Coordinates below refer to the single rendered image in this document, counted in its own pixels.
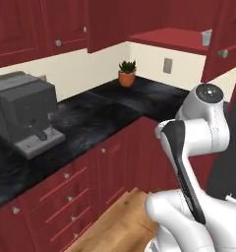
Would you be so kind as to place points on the red corner cabinet panel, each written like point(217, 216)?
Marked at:
point(146, 157)

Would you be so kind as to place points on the red cabinet door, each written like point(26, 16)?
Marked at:
point(66, 19)
point(8, 233)
point(113, 170)
point(106, 23)
point(228, 29)
point(15, 29)

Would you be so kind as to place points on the black appliance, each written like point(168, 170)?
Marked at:
point(231, 164)

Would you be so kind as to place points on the red drawer front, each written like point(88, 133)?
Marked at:
point(57, 228)
point(85, 226)
point(51, 187)
point(54, 208)

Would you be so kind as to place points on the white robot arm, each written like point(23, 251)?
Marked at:
point(205, 131)

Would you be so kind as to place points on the potted green plant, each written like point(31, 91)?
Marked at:
point(127, 77)

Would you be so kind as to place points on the red lower cabinet door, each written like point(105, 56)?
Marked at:
point(8, 233)
point(113, 170)

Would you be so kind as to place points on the silver cabinet knob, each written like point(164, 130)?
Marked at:
point(58, 43)
point(15, 210)
point(223, 53)
point(85, 29)
point(103, 150)

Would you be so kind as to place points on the red upper cabinet door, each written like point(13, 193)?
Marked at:
point(66, 19)
point(228, 29)
point(15, 29)
point(106, 23)

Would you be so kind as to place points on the silver drawer knob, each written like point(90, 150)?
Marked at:
point(75, 235)
point(66, 175)
point(73, 218)
point(70, 198)

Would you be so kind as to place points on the grey wall outlet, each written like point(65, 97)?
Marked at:
point(167, 65)
point(42, 78)

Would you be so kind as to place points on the grey coffee machine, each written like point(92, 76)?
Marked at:
point(23, 108)

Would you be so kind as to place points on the grey cup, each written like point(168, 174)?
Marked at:
point(206, 38)

